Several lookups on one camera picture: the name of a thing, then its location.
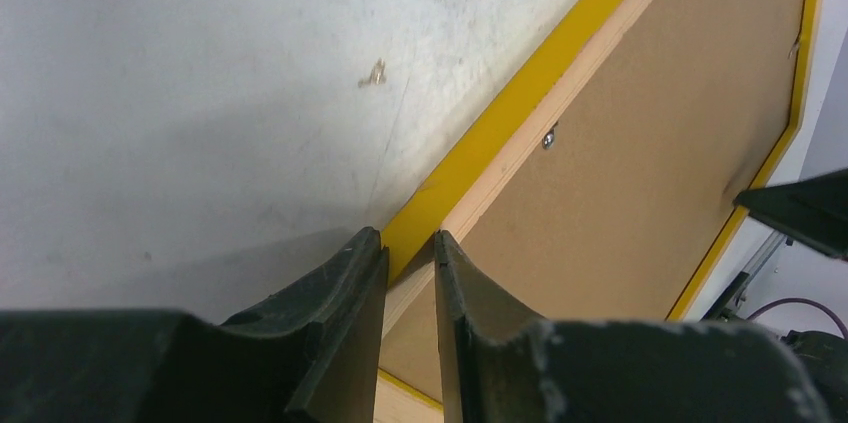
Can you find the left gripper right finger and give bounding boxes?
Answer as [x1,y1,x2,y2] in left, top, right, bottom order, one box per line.
[434,230,829,422]

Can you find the yellow wooden picture frame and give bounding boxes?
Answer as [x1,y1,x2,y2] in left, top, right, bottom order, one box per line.
[373,0,833,423]

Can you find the aluminium front rail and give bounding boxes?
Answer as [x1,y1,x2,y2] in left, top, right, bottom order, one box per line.
[702,231,792,322]

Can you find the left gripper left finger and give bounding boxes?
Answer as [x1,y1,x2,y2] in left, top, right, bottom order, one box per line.
[1,227,389,422]

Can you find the brown frame backing board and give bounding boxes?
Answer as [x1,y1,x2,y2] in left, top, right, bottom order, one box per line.
[378,0,814,404]

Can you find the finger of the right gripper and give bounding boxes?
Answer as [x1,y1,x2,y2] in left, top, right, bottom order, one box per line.
[734,168,847,261]

